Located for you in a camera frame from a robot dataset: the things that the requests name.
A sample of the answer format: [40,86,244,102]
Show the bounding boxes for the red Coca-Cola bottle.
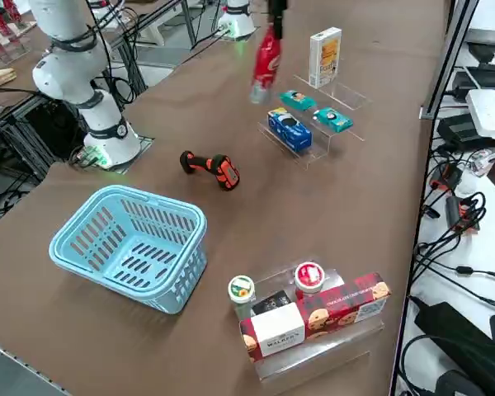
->
[249,22,284,104]

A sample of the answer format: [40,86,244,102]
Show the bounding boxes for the white orange cookie box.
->
[309,26,342,90]

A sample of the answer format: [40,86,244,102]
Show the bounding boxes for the orange black barcode scanner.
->
[179,150,241,192]

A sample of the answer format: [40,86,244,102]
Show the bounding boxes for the light blue shopping basket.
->
[48,184,209,315]

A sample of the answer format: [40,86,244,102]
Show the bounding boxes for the teal snack packet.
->
[279,90,318,111]
[313,106,354,134]

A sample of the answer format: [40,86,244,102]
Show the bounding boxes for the blue Oreo cookie box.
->
[266,107,314,156]

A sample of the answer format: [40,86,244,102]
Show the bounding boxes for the clear acrylic tiered shelf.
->
[257,73,375,172]

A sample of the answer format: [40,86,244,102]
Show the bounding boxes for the large black power adapter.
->
[436,113,494,152]

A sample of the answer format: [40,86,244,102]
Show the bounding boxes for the small black power adapter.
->
[444,196,463,230]

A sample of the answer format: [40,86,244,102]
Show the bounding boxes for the red-lidded cup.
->
[293,262,327,302]

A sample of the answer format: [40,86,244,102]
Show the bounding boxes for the green-lidded white jar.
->
[227,275,257,319]

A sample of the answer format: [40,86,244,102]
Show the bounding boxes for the small black box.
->
[250,290,292,317]

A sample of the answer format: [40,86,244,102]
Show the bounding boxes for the red tartan cookie box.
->
[238,271,393,364]

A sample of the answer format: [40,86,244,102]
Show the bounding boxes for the clear acrylic display stand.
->
[230,263,387,383]

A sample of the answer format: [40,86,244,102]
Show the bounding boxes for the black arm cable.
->
[84,0,149,106]

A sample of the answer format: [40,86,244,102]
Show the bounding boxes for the aluminium frame post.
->
[420,0,479,120]

